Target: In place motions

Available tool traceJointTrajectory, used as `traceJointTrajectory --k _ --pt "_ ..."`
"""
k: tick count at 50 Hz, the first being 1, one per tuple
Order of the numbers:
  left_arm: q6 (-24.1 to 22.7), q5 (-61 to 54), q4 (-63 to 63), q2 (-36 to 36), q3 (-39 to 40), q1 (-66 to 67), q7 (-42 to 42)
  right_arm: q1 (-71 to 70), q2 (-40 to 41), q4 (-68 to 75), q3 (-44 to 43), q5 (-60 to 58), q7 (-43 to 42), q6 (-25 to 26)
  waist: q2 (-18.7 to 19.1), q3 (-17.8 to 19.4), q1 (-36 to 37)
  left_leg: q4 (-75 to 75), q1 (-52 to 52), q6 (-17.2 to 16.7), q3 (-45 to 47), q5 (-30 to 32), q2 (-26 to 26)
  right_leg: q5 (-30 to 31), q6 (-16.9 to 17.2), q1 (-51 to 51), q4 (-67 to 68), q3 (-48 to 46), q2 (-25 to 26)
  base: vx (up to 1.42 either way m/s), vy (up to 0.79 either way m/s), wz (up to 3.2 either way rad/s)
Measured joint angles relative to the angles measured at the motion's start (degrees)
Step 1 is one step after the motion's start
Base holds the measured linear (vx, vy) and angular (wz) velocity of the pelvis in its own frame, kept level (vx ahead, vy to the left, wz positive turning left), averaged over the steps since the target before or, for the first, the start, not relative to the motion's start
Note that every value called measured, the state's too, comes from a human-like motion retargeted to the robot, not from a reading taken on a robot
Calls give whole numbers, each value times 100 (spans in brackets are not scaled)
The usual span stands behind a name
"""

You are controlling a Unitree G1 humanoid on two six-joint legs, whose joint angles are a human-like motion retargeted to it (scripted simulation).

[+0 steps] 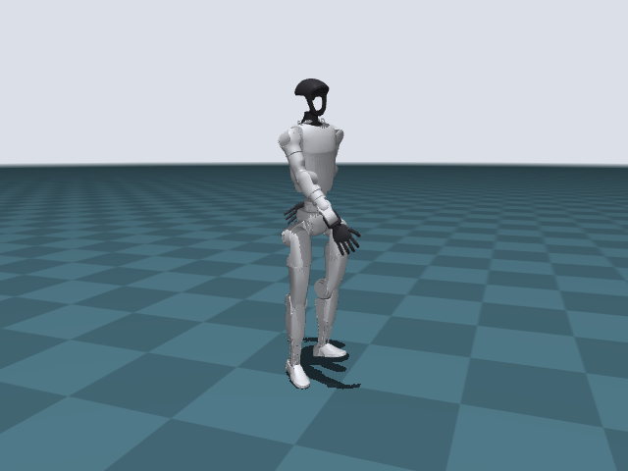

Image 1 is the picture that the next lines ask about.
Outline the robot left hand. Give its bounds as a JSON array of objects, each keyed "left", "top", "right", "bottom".
[{"left": 284, "top": 202, "right": 304, "bottom": 224}]

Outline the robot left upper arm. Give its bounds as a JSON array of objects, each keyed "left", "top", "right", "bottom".
[{"left": 332, "top": 125, "right": 343, "bottom": 175}]

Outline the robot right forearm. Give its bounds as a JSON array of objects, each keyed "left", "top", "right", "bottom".
[{"left": 297, "top": 172, "right": 338, "bottom": 226}]

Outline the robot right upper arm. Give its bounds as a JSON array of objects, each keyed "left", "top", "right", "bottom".
[{"left": 279, "top": 128, "right": 318, "bottom": 185}]

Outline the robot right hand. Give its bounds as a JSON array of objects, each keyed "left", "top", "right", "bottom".
[{"left": 323, "top": 210, "right": 361, "bottom": 256}]

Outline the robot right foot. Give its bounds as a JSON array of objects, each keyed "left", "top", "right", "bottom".
[{"left": 286, "top": 357, "right": 310, "bottom": 389}]

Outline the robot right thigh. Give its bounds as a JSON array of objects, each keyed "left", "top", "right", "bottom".
[{"left": 282, "top": 221, "right": 312, "bottom": 310}]

